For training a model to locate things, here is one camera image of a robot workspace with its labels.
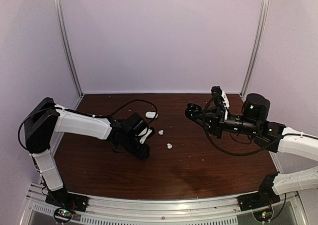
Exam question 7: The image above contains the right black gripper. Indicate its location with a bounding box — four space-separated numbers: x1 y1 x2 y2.
192 106 259 140

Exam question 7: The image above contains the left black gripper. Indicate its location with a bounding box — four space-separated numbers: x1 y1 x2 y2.
122 133 150 160

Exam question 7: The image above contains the black earbud charging case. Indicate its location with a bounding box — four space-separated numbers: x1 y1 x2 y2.
185 103 202 119

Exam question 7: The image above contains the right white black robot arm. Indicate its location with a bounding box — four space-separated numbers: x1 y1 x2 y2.
185 91 318 160

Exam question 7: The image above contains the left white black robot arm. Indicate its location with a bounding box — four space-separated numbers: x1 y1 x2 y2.
17 97 155 207

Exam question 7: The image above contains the white earbud charging case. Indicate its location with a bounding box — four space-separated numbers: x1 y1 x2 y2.
145 111 159 119

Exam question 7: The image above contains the right black camera cable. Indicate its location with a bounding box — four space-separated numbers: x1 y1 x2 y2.
202 98 281 156

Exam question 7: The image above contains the black camera cable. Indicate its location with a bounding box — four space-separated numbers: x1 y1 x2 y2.
202 98 281 156
16 99 158 149

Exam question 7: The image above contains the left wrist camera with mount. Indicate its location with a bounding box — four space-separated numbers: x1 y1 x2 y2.
137 127 155 144

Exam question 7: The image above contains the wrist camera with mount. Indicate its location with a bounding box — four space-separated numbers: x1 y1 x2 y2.
211 86 230 120
137 127 155 144

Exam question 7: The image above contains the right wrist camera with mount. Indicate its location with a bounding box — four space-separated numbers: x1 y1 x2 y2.
211 86 230 120

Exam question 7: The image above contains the left black camera cable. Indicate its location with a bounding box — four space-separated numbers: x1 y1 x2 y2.
16 99 158 149

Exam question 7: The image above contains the front aluminium rail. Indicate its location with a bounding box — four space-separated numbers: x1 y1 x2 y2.
18 183 309 225

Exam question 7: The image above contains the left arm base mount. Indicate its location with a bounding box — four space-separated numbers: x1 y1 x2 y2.
45 193 88 224

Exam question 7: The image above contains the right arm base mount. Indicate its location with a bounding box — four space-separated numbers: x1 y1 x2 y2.
238 191 281 224

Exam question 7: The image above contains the right aluminium frame post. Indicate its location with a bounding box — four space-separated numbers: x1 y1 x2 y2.
240 0 270 100

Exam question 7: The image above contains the aluminium frame post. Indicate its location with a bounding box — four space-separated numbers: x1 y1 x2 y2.
54 0 83 98
240 0 270 100

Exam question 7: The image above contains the left aluminium frame post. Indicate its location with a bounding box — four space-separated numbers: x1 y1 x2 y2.
54 0 83 98

